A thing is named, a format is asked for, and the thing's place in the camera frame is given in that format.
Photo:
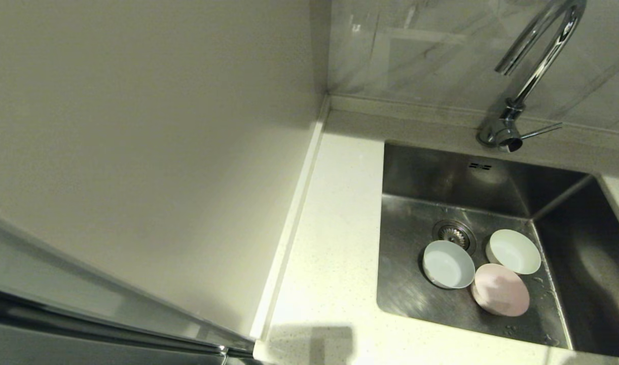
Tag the pale blue bowl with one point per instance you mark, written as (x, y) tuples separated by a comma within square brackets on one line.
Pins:
[(448, 264)]

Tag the chrome faucet lever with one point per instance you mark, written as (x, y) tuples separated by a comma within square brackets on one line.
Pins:
[(509, 141)]

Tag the pale green bowl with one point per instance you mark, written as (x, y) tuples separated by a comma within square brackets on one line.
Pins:
[(514, 251)]

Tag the pale pink bowl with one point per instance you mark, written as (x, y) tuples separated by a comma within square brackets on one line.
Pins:
[(501, 290)]

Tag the stainless steel sink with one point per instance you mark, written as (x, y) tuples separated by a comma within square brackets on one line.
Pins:
[(405, 294)]

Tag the round metal drain strainer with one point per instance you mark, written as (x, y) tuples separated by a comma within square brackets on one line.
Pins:
[(453, 230)]

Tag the chrome gooseneck faucet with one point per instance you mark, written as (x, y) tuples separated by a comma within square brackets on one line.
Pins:
[(545, 56)]

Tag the stainless steel appliance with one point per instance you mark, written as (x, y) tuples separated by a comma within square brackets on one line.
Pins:
[(61, 314)]

